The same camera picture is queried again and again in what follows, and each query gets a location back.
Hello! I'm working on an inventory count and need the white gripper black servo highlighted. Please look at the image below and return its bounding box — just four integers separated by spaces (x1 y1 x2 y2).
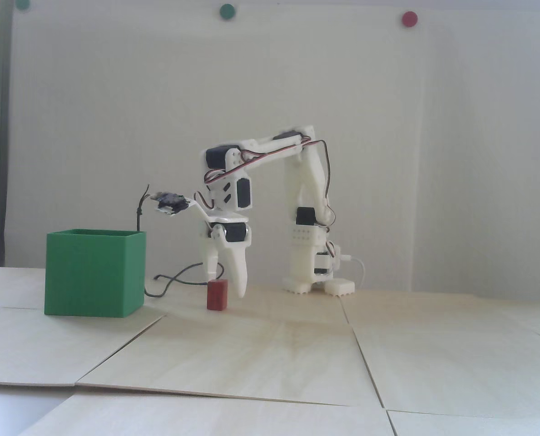
198 212 253 299

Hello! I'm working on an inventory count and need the green box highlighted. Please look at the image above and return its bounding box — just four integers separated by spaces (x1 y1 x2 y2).
44 229 147 318

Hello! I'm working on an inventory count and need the wrist camera on white mount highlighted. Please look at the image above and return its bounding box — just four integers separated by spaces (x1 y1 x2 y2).
151 191 217 224

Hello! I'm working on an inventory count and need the black camera cable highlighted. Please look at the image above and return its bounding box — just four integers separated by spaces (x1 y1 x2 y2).
135 183 228 299

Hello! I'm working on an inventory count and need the red block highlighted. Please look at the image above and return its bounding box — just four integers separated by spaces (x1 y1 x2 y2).
206 279 229 312

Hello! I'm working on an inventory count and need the white cable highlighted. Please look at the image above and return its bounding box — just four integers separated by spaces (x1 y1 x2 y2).
342 256 367 289

